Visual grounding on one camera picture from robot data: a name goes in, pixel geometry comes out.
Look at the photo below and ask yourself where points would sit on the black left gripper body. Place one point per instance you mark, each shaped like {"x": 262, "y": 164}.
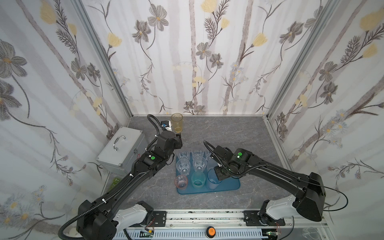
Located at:
{"x": 176, "y": 137}

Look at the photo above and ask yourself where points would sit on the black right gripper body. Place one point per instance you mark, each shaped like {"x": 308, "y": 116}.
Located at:
{"x": 219, "y": 171}

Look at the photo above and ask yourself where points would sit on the clear ribbed glass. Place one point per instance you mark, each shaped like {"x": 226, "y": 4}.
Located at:
{"x": 198, "y": 153}
{"x": 184, "y": 155}
{"x": 207, "y": 155}

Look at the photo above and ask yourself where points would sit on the yellow plastic cup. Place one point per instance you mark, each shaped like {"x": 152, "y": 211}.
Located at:
{"x": 177, "y": 122}

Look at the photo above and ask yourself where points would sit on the clear small glass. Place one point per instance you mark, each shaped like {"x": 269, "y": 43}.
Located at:
{"x": 183, "y": 166}

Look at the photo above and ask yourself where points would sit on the pink plastic cup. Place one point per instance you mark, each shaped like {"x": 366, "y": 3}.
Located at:
{"x": 181, "y": 182}

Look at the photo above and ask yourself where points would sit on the blue plastic cup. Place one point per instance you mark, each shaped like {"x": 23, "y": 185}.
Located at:
{"x": 212, "y": 180}

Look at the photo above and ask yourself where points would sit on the green plastic cup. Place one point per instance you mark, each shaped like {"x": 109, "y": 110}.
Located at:
{"x": 198, "y": 180}

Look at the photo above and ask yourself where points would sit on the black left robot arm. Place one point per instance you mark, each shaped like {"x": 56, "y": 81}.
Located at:
{"x": 95, "y": 221}

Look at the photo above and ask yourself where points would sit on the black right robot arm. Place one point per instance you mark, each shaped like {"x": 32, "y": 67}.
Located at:
{"x": 307, "y": 192}

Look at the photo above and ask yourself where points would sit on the teal plastic tray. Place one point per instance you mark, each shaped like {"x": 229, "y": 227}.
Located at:
{"x": 226, "y": 185}

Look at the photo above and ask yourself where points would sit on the silver metal case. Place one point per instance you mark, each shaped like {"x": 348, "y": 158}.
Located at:
{"x": 126, "y": 146}

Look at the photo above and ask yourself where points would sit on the orange emergency button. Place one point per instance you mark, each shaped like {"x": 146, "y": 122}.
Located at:
{"x": 210, "y": 232}

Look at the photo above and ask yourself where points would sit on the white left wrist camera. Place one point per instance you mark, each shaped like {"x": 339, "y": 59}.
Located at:
{"x": 166, "y": 125}

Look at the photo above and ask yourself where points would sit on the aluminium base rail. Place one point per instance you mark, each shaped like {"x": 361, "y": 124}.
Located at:
{"x": 137, "y": 223}

